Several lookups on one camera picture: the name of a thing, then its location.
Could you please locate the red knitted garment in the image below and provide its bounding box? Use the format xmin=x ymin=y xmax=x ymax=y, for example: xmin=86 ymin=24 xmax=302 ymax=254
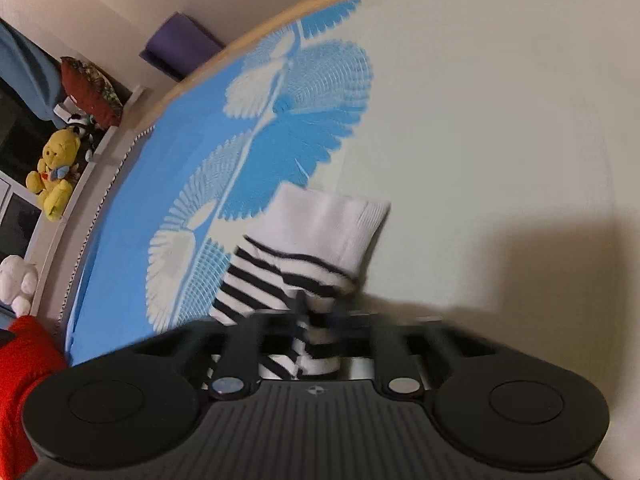
xmin=0 ymin=315 xmax=69 ymax=480

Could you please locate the black white plush toy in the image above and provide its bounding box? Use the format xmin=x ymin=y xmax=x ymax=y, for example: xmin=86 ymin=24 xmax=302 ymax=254
xmin=65 ymin=112 xmax=99 ymax=162

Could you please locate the red floral cushion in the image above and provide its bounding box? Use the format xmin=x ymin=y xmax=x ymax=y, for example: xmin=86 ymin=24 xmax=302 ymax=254
xmin=60 ymin=56 xmax=124 ymax=130

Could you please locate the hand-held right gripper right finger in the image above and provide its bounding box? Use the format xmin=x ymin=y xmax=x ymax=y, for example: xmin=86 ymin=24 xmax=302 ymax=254
xmin=325 ymin=307 xmax=497 ymax=402

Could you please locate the blue white patterned mat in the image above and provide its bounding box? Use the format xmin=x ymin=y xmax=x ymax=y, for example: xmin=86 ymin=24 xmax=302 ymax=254
xmin=61 ymin=0 xmax=640 ymax=480

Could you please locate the black white striped garment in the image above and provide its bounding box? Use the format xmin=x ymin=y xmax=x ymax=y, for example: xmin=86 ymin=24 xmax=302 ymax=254
xmin=202 ymin=182 xmax=392 ymax=391

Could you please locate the white window sill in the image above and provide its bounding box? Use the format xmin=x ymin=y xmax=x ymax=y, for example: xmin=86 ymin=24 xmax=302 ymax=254
xmin=22 ymin=85 xmax=147 ymax=321

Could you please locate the purple cushion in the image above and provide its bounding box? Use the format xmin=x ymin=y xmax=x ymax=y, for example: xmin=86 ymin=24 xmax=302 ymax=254
xmin=140 ymin=11 xmax=225 ymax=82

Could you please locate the yellow plush bear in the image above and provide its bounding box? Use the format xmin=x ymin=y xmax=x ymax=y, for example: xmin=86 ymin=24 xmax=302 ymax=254
xmin=26 ymin=128 xmax=82 ymax=221

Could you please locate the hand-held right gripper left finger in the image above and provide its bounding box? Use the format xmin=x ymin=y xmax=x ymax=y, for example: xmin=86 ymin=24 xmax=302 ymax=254
xmin=149 ymin=302 xmax=313 ymax=402

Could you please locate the blue curtain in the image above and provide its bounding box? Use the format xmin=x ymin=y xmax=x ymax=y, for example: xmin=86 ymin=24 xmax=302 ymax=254
xmin=0 ymin=20 xmax=66 ymax=128

